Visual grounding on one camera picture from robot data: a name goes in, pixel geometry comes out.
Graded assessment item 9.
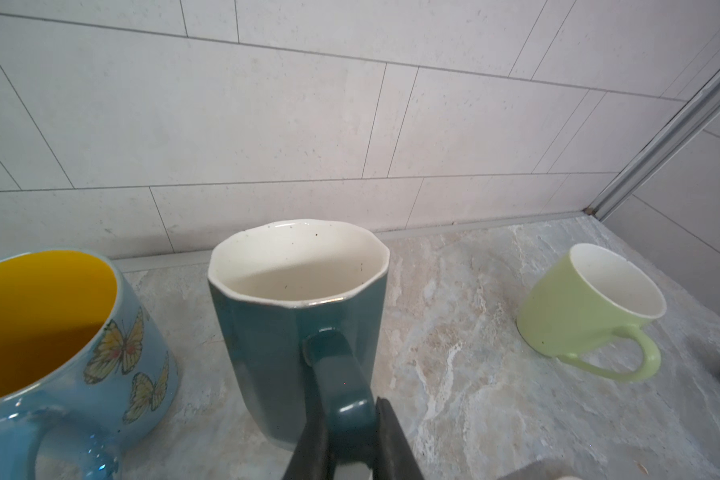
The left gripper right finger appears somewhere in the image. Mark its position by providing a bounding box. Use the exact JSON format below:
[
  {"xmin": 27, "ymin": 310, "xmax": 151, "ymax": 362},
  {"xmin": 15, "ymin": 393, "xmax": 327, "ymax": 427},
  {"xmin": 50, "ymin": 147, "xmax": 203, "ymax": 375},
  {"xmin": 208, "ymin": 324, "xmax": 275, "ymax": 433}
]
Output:
[{"xmin": 374, "ymin": 397, "xmax": 424, "ymax": 480}]

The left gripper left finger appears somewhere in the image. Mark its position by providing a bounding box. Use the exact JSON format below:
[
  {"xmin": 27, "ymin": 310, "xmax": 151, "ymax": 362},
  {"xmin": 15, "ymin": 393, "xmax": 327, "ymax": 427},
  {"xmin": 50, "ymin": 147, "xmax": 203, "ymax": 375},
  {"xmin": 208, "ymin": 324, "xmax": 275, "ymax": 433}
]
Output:
[{"xmin": 282, "ymin": 400, "xmax": 330, "ymax": 480}]

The dark green mug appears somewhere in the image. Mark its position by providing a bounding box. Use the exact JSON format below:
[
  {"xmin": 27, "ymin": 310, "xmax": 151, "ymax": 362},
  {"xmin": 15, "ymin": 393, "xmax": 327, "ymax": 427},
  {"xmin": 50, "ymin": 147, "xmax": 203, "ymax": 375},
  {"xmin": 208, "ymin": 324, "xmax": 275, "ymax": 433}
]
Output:
[{"xmin": 208, "ymin": 219, "xmax": 390, "ymax": 463}]

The light green mug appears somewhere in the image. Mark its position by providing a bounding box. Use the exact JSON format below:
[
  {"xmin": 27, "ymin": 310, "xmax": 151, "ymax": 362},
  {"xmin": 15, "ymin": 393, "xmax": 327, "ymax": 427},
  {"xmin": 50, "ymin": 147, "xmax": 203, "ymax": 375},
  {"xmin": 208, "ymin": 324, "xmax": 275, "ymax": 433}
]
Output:
[{"xmin": 516, "ymin": 243, "xmax": 667, "ymax": 382}]

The light blue butterfly mug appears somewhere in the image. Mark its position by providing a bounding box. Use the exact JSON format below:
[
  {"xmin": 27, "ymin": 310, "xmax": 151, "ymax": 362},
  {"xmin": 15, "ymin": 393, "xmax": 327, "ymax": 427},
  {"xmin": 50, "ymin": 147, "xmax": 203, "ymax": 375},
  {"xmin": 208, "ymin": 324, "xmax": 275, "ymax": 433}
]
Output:
[{"xmin": 0, "ymin": 249, "xmax": 180, "ymax": 479}]

